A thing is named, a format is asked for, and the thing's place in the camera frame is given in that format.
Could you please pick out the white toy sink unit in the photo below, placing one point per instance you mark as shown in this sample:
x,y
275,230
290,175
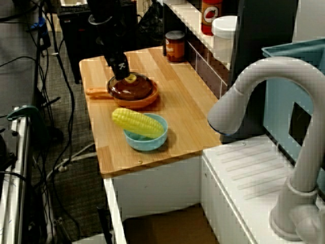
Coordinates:
x,y
157,185

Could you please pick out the teal kitchen cabinet box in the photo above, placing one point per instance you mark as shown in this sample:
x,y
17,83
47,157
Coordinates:
x,y
281,101

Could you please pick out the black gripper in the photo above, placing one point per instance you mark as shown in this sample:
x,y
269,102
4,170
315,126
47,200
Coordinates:
x,y
111,48

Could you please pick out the black computer case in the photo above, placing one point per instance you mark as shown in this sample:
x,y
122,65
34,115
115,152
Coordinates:
x,y
76,38

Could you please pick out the brown transparent pan lid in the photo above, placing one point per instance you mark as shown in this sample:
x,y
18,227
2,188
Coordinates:
x,y
132,89

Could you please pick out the red ketchup bottle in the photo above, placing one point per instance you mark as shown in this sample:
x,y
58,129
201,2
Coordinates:
x,y
212,15

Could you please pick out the light blue toy bowl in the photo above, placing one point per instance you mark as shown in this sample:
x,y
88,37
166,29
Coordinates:
x,y
147,145

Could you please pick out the narrow black shelf post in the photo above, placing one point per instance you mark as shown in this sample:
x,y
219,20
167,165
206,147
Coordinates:
x,y
164,30

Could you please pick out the orange toy frying pan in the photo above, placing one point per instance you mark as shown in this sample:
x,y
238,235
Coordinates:
x,y
142,103

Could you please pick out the grey toy faucet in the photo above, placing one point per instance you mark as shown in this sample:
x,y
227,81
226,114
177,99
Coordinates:
x,y
279,68

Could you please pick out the wide black kitchen pillar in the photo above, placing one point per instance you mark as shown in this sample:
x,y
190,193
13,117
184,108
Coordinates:
x,y
264,25

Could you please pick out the yellow toy corn cob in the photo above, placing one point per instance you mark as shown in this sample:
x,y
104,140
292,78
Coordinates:
x,y
137,123

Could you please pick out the toy beans can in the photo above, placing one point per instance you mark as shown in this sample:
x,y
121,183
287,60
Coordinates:
x,y
175,48

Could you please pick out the white tiled shelf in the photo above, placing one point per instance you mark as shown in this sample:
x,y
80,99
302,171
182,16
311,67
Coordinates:
x,y
193,20

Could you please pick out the silver aluminium frame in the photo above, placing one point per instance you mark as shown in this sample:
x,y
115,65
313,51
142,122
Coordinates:
x,y
20,178

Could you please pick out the white plastic container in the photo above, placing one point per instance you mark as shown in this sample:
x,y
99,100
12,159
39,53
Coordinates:
x,y
223,35

